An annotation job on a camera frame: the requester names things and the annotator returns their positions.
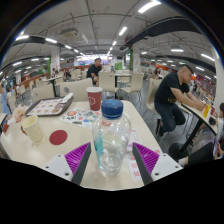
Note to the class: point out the small red box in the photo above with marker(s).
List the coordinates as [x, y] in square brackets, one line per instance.
[5, 127]

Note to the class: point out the crumpled food wrapper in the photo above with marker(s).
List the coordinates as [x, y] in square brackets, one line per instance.
[19, 112]

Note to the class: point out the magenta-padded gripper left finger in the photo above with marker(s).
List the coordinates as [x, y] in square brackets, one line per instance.
[75, 159]

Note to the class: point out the cream chair with round hole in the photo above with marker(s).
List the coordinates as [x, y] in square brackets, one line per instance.
[43, 92]
[78, 89]

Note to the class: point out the clear blue-capped water bottle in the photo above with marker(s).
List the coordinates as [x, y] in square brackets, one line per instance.
[111, 140]

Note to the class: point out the dark food tray with liner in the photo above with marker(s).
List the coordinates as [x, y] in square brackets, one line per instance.
[46, 107]

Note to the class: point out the group of ceiling lights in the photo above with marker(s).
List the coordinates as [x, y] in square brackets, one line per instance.
[148, 6]

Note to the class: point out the flat round red coaster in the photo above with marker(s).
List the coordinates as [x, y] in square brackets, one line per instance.
[58, 137]

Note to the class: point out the group of cream chairs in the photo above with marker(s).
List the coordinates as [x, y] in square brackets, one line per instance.
[136, 81]

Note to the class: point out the adjacent cream table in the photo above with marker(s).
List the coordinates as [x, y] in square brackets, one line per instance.
[196, 115]

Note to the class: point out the ceiling air conditioner unit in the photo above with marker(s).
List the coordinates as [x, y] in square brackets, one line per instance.
[69, 32]

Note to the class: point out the red paper cup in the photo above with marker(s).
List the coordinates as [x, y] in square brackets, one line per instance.
[94, 100]

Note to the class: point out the white paper napkin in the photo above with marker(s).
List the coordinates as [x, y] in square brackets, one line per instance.
[67, 98]

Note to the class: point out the person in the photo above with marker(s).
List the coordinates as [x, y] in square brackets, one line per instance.
[94, 70]
[170, 93]
[156, 72]

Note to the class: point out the colourful sticker sheet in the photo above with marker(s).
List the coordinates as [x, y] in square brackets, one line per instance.
[80, 116]

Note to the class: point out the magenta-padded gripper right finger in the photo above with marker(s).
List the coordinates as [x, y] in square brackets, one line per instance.
[148, 159]

